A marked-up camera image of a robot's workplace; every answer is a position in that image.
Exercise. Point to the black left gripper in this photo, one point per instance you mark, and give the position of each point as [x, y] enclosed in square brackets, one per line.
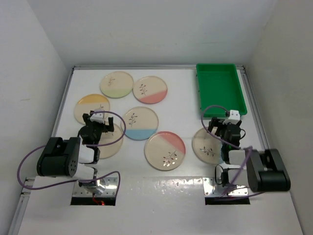
[86, 119]

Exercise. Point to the pink and cream plate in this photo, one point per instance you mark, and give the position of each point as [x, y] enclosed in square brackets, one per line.
[150, 89]
[165, 151]

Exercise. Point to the blue and cream plate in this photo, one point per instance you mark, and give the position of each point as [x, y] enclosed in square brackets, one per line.
[207, 148]
[141, 123]

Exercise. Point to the metal base plate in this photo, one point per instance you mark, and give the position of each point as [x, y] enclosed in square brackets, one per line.
[105, 187]
[213, 190]

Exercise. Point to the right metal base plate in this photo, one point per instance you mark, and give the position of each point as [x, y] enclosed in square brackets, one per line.
[213, 190]

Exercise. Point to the green and cream plate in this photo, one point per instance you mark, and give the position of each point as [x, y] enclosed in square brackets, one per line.
[117, 84]

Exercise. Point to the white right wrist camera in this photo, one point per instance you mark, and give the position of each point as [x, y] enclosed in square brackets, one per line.
[233, 117]

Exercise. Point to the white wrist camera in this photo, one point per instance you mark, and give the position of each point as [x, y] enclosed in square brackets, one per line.
[233, 117]
[97, 117]

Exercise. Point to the yellow and cream plate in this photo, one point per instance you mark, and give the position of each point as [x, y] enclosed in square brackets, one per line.
[89, 103]

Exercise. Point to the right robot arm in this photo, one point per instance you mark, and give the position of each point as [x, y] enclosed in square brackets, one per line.
[266, 171]

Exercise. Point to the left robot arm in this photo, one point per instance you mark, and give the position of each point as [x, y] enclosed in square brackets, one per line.
[69, 158]

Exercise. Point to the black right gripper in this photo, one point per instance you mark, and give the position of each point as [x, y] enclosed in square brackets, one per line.
[215, 123]

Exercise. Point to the pink and cream front plate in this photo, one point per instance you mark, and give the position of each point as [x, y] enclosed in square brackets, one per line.
[165, 151]

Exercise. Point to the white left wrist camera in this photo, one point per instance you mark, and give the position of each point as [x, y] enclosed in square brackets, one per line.
[97, 117]

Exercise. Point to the green plastic bin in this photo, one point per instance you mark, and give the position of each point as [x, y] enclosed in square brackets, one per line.
[219, 85]

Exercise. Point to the light green cream plate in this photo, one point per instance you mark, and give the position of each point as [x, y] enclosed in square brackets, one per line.
[110, 150]

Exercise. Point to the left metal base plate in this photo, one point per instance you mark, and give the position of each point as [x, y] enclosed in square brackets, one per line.
[105, 187]

